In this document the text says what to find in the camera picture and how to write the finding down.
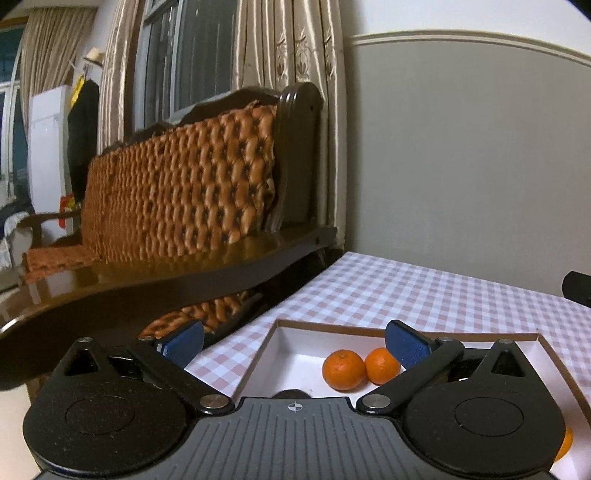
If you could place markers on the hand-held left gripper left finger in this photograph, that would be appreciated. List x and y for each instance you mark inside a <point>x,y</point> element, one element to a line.
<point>184,344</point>

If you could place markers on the window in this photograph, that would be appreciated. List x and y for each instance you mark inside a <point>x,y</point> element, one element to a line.
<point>194,55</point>

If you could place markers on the brown cardboard box white inside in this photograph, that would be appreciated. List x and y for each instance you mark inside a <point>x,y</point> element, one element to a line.
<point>300,355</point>

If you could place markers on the wooden armchair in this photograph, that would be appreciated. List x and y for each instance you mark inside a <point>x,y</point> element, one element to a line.
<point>51,258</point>

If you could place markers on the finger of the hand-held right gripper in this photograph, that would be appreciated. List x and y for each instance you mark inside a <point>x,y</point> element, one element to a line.
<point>579,288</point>

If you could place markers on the beige plain curtain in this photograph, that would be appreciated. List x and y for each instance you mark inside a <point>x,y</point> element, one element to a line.
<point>46,46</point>

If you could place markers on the pale hat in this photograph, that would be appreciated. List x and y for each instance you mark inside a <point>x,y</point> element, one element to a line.
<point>93,57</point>

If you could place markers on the dark hanging coat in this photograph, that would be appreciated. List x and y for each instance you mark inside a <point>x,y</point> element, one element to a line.
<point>83,138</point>

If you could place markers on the dark wooden tufted sofa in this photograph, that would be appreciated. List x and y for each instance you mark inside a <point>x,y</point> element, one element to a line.
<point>184,184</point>

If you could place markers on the beige patterned curtain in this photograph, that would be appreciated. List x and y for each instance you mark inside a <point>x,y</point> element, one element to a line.
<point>120,69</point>
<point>295,46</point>

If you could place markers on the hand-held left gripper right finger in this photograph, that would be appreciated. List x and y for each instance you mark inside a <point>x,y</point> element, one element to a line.
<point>408,346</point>

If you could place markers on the medium orange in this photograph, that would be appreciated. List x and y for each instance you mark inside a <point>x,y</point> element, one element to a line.
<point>379,369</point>

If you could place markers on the white refrigerator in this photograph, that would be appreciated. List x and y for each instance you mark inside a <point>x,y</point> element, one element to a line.
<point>46,147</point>

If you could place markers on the pink checked tablecloth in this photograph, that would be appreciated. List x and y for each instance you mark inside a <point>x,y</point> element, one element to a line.
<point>415,295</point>

